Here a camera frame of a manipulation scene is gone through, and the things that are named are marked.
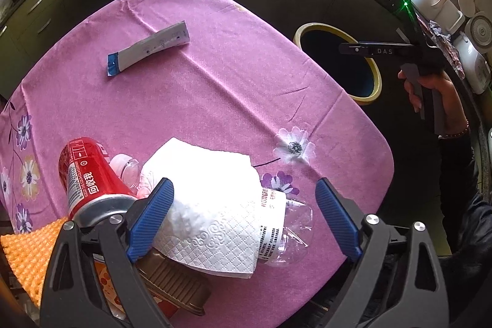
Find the white paper towel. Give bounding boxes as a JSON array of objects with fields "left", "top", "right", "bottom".
[{"left": 140, "top": 138, "right": 267, "bottom": 280}]

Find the brown ridged paper bowl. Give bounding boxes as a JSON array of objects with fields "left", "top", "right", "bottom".
[{"left": 133, "top": 249, "right": 212, "bottom": 317}]

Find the green drawer cabinet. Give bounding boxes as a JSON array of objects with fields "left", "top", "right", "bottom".
[{"left": 0, "top": 0, "right": 121, "bottom": 60}]

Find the pink floral tablecloth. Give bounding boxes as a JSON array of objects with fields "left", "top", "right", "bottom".
[{"left": 0, "top": 0, "right": 396, "bottom": 328}]

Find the yellow rimmed trash bin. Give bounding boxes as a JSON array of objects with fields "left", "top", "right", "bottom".
[{"left": 293, "top": 22, "right": 382, "bottom": 105}]

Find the red soda can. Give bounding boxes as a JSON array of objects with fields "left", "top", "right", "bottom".
[{"left": 58, "top": 137, "right": 139, "bottom": 228}]

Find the white plastic jug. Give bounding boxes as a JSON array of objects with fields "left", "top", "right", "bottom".
[{"left": 417, "top": 0, "right": 462, "bottom": 35}]

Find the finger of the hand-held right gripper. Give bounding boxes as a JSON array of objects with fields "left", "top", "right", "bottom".
[{"left": 339, "top": 42, "right": 371, "bottom": 56}]

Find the orange printed paper cup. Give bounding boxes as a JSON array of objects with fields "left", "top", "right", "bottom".
[{"left": 94, "top": 257, "right": 129, "bottom": 318}]

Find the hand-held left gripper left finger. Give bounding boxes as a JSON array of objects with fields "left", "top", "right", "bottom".
[{"left": 40, "top": 177, "right": 175, "bottom": 328}]

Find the orange foam mat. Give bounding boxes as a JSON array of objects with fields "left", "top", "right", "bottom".
[{"left": 0, "top": 216, "right": 69, "bottom": 310}]

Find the beaded bracelet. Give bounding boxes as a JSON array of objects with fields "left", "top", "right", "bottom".
[{"left": 438, "top": 120, "right": 470, "bottom": 140}]

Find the white blue flattened tube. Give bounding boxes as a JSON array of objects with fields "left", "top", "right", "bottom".
[{"left": 105, "top": 21, "right": 191, "bottom": 77}]

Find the white rice cooker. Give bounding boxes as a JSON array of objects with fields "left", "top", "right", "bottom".
[{"left": 454, "top": 11, "right": 492, "bottom": 95}]

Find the person's right hand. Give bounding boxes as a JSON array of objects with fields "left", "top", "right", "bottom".
[{"left": 398, "top": 70, "right": 470, "bottom": 140}]

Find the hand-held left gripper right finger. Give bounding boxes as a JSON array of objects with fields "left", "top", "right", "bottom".
[{"left": 315, "top": 177, "right": 450, "bottom": 328}]

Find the crumpled plastic bag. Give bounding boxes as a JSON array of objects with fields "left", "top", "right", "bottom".
[{"left": 426, "top": 20, "right": 462, "bottom": 80}]

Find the clear plastic bottle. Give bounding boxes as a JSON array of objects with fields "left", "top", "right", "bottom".
[{"left": 109, "top": 153, "right": 314, "bottom": 268}]

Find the person's right forearm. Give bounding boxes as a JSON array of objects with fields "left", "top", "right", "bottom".
[{"left": 437, "top": 134, "right": 492, "bottom": 255}]

